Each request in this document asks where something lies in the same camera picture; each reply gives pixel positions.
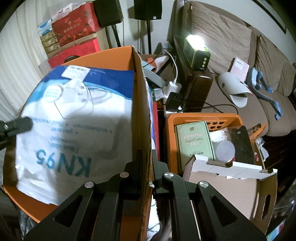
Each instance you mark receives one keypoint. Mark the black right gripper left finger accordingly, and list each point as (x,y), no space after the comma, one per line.
(94,211)

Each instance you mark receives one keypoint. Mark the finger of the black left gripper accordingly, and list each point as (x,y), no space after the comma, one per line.
(12,128)

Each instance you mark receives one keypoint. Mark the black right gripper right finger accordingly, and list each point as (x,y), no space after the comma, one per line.
(197,211)

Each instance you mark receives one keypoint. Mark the white blue KN95 mask bag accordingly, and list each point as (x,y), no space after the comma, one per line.
(82,131)

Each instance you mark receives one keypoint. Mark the orange cardboard box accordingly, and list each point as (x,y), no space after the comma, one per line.
(122,58)

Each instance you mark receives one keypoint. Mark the brown white cardboard box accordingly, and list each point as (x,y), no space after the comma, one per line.
(250,188)

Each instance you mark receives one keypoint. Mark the clear round lidded container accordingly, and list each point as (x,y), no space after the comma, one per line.
(224,151)

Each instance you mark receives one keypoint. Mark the white curtain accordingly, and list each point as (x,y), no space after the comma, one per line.
(21,55)

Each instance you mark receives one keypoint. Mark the green Colorful Soft box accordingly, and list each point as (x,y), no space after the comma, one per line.
(193,139)

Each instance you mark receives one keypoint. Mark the black pouch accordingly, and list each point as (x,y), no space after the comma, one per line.
(243,149)

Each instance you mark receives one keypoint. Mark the stacked gold boxes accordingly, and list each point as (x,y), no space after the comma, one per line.
(50,42)

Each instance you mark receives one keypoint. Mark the blue white tissue pack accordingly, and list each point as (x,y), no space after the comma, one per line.
(45,27)

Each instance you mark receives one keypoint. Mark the orange plastic basket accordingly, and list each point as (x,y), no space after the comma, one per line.
(218,124)

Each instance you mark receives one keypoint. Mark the red Collection gift bag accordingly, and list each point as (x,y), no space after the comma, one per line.
(76,51)

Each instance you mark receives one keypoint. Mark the red floral gift box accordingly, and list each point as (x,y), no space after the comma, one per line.
(80,22)

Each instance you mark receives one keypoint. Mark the black power adapter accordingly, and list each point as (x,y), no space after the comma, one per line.
(173,102)

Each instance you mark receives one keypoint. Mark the white power adapter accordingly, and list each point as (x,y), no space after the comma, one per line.
(172,86)

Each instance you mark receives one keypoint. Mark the left black speaker on stand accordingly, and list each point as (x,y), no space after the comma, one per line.
(109,13)

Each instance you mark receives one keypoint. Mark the black speaker on stand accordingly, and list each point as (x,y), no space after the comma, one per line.
(148,10)
(109,13)

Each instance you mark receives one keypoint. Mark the brown sofa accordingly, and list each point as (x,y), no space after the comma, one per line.
(226,36)

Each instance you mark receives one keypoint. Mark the pink white booklet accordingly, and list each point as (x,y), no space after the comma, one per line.
(240,69)

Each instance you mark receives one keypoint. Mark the right black speaker on stand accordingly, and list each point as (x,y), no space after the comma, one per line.
(148,10)

